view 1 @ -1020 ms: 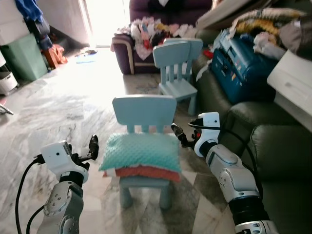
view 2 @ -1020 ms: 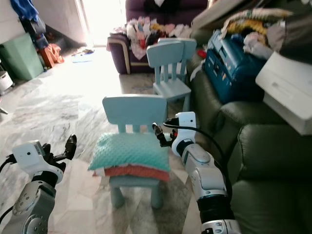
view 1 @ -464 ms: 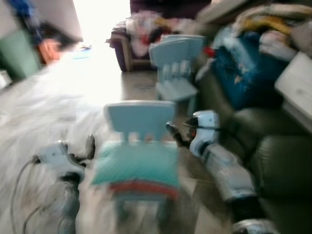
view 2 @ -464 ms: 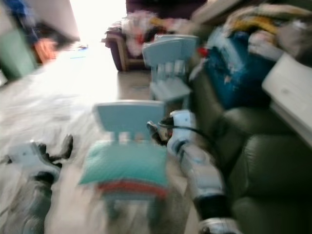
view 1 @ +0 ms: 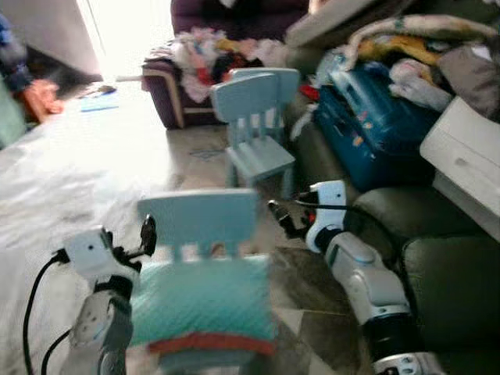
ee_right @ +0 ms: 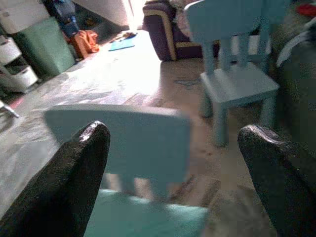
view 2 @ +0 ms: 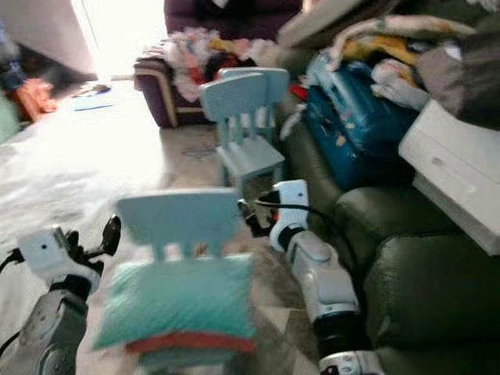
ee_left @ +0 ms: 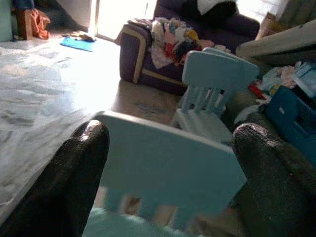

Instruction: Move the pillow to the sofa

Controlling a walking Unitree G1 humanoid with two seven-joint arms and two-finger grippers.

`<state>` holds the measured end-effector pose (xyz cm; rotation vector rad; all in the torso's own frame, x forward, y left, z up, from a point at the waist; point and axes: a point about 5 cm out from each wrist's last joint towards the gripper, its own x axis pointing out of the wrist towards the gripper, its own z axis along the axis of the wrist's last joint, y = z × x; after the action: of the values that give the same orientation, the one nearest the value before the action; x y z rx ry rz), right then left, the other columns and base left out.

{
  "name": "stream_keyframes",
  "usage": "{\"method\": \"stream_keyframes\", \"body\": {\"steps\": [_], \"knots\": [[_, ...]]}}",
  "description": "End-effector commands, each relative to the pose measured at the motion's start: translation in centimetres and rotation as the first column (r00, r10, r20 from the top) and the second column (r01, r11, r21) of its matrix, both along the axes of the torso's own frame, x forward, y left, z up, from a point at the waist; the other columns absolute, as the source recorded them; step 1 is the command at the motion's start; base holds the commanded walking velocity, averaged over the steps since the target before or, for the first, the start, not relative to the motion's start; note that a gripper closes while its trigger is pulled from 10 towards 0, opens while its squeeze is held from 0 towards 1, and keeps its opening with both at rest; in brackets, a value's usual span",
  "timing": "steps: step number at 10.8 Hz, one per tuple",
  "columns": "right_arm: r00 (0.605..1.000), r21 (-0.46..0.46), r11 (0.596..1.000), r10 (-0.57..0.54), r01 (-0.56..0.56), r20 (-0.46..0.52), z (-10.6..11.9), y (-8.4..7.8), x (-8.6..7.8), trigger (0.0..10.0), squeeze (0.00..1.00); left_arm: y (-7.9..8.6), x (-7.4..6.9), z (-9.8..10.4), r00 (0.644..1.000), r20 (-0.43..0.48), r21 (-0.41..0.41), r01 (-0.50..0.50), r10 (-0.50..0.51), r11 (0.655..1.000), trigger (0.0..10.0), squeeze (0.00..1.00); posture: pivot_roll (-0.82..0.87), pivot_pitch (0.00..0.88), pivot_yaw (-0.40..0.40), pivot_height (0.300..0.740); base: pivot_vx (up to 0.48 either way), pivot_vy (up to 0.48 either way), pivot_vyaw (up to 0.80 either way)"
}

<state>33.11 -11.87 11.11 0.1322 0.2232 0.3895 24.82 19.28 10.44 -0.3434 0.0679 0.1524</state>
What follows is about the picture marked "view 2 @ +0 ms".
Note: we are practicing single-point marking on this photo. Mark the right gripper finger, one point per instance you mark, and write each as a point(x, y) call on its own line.
point(247, 213)

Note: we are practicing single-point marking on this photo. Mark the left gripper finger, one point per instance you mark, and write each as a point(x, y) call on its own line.
point(112, 234)

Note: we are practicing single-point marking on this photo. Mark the teal dotted plush pillow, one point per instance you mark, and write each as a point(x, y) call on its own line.
point(176, 301)

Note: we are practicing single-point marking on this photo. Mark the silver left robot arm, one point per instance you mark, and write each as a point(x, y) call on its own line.
point(58, 336)

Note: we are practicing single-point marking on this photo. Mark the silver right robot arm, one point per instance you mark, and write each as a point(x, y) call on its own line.
point(328, 281)

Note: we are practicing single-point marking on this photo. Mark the purple sofa with cream trim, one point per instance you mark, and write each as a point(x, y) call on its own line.
point(164, 105)

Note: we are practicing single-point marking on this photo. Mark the grey green leather sofa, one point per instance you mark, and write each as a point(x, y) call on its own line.
point(437, 312)

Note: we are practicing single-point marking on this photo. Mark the light blue child chair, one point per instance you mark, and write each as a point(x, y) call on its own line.
point(176, 219)
point(238, 100)
point(277, 82)

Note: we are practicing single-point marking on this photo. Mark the blue suitcase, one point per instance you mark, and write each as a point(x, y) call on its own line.
point(351, 133)

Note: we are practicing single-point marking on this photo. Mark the red cloth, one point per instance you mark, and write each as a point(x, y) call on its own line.
point(187, 342)

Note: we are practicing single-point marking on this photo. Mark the small red package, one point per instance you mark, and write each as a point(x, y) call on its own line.
point(298, 91)

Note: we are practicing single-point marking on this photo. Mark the blue floor mat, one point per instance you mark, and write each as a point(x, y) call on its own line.
point(94, 100)

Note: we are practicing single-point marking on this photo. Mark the orange cloth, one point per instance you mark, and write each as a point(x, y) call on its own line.
point(35, 98)

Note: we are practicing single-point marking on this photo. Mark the colourful clothes pile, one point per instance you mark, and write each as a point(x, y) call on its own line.
point(187, 51)

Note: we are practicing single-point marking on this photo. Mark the white drawer box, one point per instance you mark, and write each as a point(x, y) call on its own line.
point(453, 172)

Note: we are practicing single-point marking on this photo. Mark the blue denim clothes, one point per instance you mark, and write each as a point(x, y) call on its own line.
point(9, 66)

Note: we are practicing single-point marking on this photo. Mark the long cream padded board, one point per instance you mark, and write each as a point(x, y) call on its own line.
point(320, 23)

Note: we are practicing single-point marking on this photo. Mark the yellow white clothes heap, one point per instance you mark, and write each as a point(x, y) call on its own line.
point(391, 43)

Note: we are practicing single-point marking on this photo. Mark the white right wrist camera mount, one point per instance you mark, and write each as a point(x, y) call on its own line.
point(291, 203)

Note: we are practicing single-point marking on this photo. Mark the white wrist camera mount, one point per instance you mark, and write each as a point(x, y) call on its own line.
point(291, 203)
point(43, 254)

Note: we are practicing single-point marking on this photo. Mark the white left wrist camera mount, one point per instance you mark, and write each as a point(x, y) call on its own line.
point(43, 254)

